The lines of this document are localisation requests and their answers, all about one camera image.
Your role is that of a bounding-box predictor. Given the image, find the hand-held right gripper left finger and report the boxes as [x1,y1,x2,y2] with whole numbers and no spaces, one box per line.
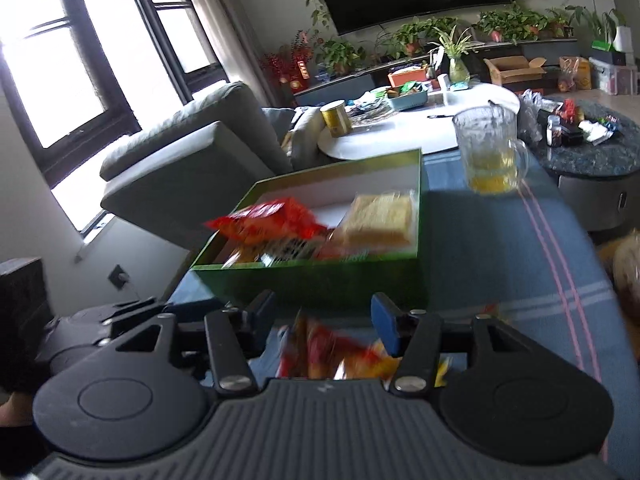
[107,289,279,397]

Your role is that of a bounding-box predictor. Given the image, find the orange box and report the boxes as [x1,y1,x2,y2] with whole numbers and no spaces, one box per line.
[387,67,426,88]

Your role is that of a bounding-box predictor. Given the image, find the open cardboard box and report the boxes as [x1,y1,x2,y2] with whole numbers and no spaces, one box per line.
[482,55,548,87]

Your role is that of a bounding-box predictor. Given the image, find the potted pothos plant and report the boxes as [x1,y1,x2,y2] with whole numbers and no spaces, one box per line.
[315,37,366,76]

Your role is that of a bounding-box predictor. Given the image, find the dark television cabinet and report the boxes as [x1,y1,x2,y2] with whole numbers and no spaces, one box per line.
[292,37,578,106]

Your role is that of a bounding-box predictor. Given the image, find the spider plant in glass vase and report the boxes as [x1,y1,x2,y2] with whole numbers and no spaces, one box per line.
[430,25,476,86]

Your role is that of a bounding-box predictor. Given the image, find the white yellow cushion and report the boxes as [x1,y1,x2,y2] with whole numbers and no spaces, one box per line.
[280,107,326,171]

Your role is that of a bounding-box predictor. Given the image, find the red flower decoration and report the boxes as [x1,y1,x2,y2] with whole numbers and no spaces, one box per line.
[260,42,313,92]

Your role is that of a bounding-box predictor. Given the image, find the clear storage box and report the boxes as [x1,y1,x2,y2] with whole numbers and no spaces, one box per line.
[589,56,640,97]

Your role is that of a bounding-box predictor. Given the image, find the person's left forearm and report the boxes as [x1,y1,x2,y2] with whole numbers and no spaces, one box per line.
[0,391,32,428]

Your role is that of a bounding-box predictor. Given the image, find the white round table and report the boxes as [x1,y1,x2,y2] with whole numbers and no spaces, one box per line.
[316,82,523,163]

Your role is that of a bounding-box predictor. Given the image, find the crumpled clear wrappers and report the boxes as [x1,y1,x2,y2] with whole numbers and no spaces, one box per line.
[347,92,393,126]

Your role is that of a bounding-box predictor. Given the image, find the wide dark framed window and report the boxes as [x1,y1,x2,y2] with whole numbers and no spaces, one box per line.
[0,0,143,246]

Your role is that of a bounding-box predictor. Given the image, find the large leaf plant white pot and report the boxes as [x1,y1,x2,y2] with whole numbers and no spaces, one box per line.
[567,0,636,53]

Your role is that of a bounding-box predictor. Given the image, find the yellow can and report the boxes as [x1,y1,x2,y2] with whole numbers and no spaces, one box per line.
[320,100,353,139]

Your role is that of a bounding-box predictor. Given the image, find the white paper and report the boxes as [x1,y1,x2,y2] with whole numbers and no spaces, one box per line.
[580,120,616,146]

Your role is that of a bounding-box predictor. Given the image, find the red checkered snack bag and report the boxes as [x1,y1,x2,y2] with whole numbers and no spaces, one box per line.
[204,197,331,266]

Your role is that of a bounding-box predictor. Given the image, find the yellow red snack bag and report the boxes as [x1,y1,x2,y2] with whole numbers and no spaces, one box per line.
[277,309,453,388]

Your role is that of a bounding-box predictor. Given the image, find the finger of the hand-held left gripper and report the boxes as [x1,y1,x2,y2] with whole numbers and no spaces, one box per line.
[97,296,175,332]

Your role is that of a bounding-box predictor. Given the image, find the clear toast bread packet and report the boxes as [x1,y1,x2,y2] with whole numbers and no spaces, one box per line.
[327,191,418,252]

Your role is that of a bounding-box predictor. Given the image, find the blue basket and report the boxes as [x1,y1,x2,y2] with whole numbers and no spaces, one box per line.
[385,82,431,111]

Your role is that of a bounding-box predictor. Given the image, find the grey cushion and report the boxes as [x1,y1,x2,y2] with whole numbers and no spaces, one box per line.
[262,107,296,131]

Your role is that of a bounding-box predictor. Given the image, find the dark marble round table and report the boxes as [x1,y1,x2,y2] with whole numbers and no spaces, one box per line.
[520,97,640,233]

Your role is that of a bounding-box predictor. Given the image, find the crumpled clear plastic bag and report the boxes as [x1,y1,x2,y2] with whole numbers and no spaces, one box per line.
[517,90,544,148]

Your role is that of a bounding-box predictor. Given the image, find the green cardboard box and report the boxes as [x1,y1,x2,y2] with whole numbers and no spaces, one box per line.
[190,149,432,311]

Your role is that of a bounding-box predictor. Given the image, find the grey sofa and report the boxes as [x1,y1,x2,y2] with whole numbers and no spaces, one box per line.
[99,81,301,251]

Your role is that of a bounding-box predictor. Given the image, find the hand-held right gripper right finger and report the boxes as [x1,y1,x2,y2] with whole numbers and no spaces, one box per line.
[371,291,538,395]

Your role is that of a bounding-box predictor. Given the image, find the narrow dark framed window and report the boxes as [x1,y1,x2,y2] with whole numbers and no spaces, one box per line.
[122,0,226,101]

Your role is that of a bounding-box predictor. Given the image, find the yellow cardboard box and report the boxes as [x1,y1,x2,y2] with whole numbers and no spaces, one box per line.
[557,56,593,92]

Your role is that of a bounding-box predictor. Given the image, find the glass mug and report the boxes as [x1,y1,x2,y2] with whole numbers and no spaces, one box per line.
[452,105,531,195]

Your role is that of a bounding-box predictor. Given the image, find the beige curtain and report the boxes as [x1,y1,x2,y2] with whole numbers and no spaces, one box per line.
[175,0,281,111]

